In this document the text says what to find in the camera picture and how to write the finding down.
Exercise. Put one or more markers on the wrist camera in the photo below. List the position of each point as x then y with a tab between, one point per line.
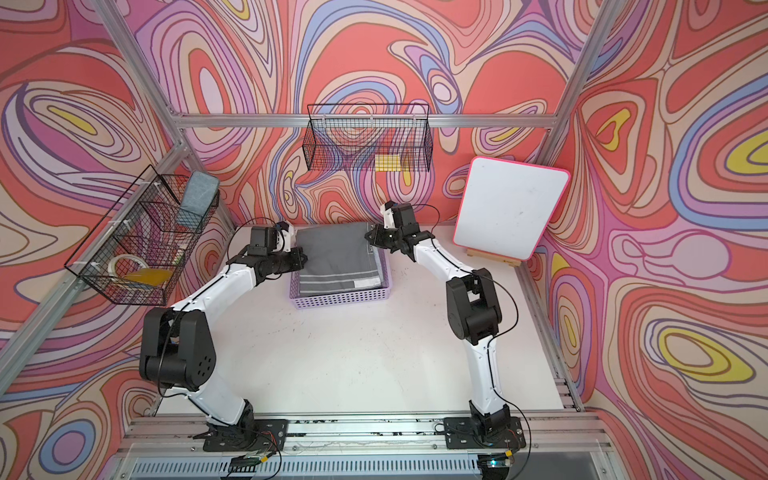
388	215
285	233

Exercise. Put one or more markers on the black wire basket left wall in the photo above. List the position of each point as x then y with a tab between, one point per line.
146	220

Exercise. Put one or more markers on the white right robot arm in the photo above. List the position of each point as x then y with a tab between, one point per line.
472	306

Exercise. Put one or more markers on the blue grey sponge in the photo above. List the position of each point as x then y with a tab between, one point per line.
200	191

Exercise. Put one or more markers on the black wire basket wall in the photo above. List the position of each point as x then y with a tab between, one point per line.
347	136
146	220

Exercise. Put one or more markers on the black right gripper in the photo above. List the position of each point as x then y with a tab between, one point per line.
377	239

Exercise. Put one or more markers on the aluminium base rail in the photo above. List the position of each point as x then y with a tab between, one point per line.
562	444

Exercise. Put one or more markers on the white tape roll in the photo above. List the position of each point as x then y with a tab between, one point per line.
124	264

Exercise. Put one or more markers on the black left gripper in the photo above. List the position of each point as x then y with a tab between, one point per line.
296	263

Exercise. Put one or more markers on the purple perforated plastic basket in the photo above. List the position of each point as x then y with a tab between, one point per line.
381	293

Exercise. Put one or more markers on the pink framed whiteboard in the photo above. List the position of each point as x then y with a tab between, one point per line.
506	206

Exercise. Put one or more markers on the grey cloth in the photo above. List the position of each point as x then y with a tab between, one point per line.
340	260

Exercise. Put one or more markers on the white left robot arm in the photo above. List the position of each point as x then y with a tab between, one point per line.
177	350

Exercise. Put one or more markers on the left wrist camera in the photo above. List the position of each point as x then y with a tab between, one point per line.
285	233

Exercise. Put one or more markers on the black wire basket back wall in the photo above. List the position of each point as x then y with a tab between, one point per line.
347	136

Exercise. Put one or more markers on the yellow cloth in basket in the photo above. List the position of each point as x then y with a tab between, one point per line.
152	277

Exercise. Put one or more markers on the yellow sticky notes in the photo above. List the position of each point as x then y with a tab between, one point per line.
387	163

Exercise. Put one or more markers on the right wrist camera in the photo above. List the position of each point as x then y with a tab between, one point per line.
388	215

